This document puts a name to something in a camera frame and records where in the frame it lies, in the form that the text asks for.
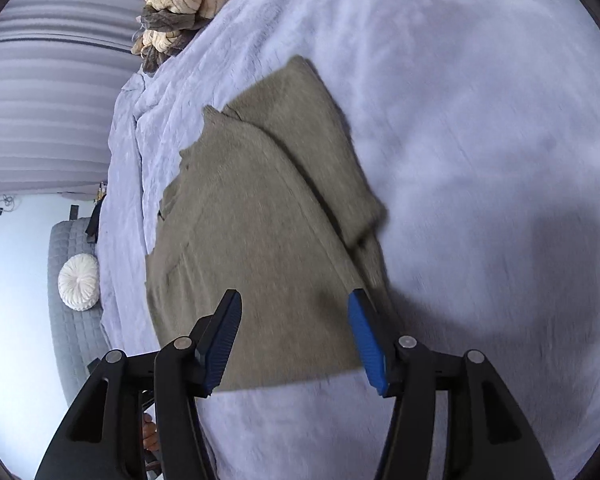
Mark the cream knit clothes pile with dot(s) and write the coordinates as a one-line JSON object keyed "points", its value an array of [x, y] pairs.
{"points": [[190, 5]]}

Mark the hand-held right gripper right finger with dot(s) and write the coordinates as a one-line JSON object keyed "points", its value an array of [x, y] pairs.
{"points": [[367, 342]]}

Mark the grey quilted sofa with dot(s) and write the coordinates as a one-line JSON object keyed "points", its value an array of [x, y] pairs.
{"points": [[75, 340]]}

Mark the lavender plush blanket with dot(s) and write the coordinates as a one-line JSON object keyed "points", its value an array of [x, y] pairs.
{"points": [[455, 160]]}

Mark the person's left hand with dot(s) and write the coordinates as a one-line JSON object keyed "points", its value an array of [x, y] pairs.
{"points": [[150, 432]]}

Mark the white round pleated pillow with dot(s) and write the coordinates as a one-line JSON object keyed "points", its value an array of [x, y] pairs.
{"points": [[79, 282]]}

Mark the olive brown knit sweater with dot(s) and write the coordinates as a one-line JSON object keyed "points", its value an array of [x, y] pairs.
{"points": [[265, 240]]}

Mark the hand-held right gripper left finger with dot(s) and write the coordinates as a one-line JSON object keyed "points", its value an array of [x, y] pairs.
{"points": [[222, 345]]}

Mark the grey curtain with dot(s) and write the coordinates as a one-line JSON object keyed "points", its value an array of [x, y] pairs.
{"points": [[50, 85]]}

